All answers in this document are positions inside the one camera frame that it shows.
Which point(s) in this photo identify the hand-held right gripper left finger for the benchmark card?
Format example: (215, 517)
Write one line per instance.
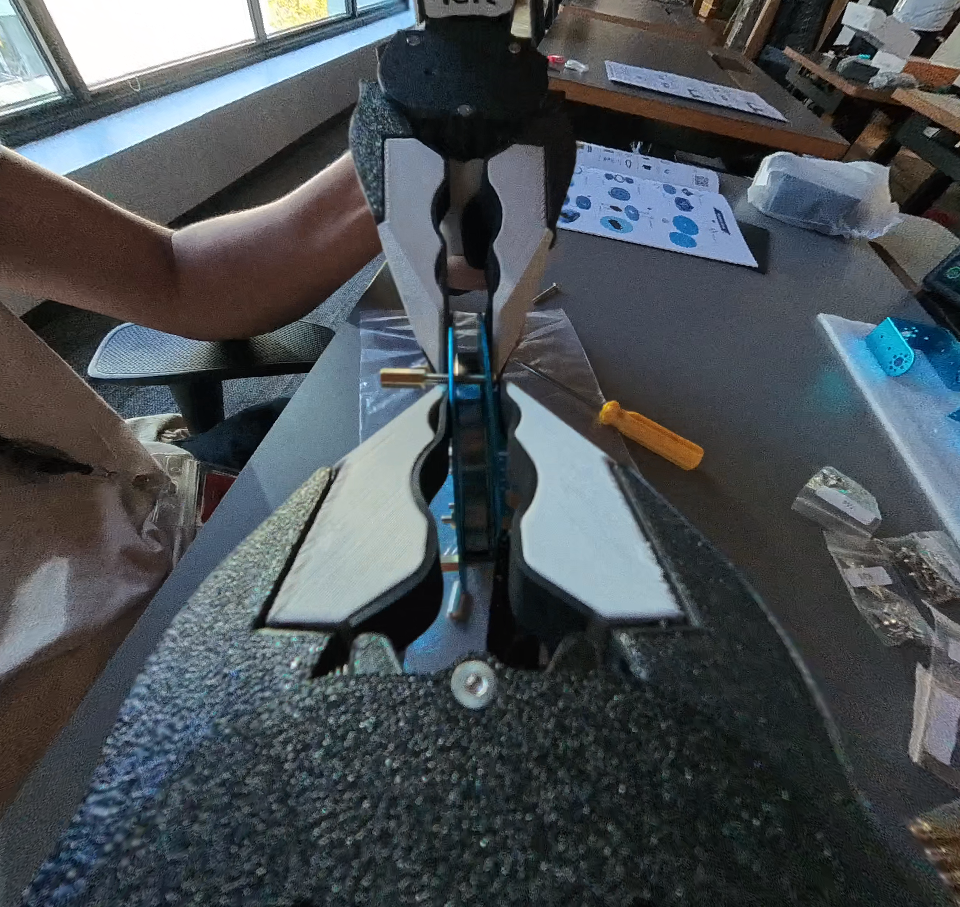
(352, 547)

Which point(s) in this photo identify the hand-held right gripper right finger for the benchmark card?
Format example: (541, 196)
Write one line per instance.
(592, 539)

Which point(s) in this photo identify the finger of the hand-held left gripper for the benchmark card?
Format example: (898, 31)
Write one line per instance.
(409, 232)
(525, 232)

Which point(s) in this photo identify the brass hex standoff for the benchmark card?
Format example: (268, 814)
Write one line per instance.
(460, 605)
(401, 377)

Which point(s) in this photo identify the blue round metal turntable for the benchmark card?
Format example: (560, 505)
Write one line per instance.
(472, 434)

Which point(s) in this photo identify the person's left forearm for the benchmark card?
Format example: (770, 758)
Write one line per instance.
(225, 262)

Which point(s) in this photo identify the person's left hand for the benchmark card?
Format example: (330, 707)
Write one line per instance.
(465, 277)

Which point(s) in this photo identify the clear plastic bag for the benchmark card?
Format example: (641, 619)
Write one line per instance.
(390, 352)

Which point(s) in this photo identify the assembly instruction sheet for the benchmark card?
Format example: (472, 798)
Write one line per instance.
(652, 209)

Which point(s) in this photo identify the dark blue cloth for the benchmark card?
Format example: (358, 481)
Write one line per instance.
(240, 434)

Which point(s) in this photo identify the white printed sheet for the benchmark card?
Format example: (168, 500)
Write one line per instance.
(690, 89)

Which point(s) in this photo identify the black mesh office chair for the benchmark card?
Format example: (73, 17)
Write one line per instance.
(187, 352)

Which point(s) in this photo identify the person's beige shirt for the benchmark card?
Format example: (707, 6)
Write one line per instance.
(75, 547)

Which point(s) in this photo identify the white wrapped grey package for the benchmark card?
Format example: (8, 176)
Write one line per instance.
(817, 198)

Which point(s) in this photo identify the pile of small hardware bags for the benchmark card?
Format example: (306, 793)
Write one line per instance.
(885, 584)

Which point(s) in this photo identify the large window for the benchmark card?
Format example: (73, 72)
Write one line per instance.
(150, 7)

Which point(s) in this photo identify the white foam sheet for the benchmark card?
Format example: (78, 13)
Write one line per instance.
(900, 412)

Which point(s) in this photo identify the grey charger with screen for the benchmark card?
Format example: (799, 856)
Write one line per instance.
(943, 277)

